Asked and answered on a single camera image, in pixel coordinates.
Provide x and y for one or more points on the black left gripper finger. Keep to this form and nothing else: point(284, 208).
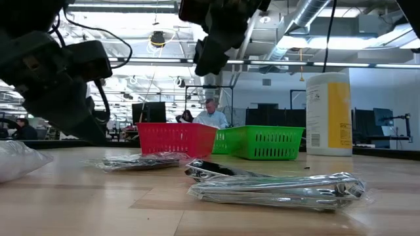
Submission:
point(65, 111)

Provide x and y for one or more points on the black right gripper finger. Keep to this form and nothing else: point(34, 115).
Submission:
point(213, 55)

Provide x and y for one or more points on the black round item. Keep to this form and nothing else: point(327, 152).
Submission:
point(141, 163)

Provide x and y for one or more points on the silver nail clipper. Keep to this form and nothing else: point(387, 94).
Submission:
point(213, 168)
point(279, 188)

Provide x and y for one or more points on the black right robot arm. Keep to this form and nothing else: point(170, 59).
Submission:
point(411, 13)

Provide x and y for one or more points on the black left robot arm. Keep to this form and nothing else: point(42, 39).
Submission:
point(26, 13)

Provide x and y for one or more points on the computer monitor on arm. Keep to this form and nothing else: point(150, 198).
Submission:
point(383, 117)

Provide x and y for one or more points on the person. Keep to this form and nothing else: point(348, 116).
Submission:
point(26, 132)
point(187, 116)
point(211, 119)

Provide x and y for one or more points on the vanity pack cotton swab bag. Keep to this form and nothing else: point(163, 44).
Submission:
point(19, 160)

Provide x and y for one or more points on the black computer monitor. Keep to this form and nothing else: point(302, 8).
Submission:
point(149, 113)

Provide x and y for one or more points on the green plastic slotted basket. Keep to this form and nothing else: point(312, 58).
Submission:
point(214, 141)
point(239, 141)

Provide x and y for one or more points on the black partition panel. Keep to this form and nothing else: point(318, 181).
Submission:
point(275, 118)

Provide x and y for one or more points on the red plastic slotted basket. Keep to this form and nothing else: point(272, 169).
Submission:
point(177, 139)

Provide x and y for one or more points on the white yellow wipes canister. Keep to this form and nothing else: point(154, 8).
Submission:
point(338, 114)

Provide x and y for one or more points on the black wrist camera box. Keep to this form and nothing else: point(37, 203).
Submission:
point(87, 60)

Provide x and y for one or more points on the silver ventilation duct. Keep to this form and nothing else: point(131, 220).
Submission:
point(308, 13)

